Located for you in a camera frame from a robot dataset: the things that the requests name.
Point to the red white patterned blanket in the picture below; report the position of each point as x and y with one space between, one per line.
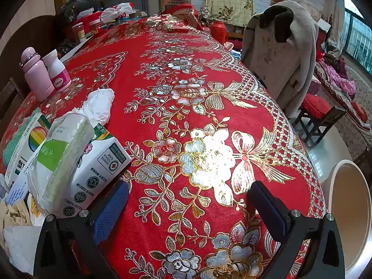
334 96

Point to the pink thermos bottle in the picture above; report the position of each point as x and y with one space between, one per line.
36 75

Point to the white red plastic bag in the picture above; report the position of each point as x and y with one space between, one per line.
116 10

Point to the white green tissue pack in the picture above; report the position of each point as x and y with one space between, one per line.
58 162

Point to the white printed leaflet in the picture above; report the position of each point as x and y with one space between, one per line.
17 190

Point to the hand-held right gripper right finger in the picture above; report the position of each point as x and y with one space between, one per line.
266 206

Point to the pink clothes pile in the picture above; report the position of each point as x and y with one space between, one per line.
340 78

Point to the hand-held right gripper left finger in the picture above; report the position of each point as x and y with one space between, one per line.
112 209

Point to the red embroidered tablecloth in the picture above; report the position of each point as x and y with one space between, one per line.
174 64

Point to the black plastic bag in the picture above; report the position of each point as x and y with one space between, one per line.
77 5

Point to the white foam block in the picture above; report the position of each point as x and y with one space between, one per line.
20 238

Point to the white bottle pink label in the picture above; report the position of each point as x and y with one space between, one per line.
58 69

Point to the small dark wooden stool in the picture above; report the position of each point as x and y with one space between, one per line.
319 128

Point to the beige plastic bin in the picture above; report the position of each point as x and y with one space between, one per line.
348 203

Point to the cardboard box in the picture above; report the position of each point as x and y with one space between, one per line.
175 3

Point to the tan paper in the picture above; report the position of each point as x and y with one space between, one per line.
13 213

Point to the red thermos jug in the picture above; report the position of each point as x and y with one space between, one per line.
218 32

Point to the red pillow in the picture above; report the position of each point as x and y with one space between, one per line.
359 112

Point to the floral sofa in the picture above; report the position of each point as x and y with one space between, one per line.
351 139

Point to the grey white coat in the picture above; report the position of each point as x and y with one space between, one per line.
279 55

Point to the rainbow print box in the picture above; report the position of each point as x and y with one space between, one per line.
26 148

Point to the red seat cushion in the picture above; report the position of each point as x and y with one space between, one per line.
316 104

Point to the red jar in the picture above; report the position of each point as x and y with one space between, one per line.
94 24

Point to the white green carton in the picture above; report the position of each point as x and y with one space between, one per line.
98 171

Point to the cream floral cloth cover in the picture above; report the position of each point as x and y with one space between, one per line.
229 3

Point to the small labelled bottle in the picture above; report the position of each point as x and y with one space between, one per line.
80 33

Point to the crumpled white tissue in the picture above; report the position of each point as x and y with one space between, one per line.
97 104

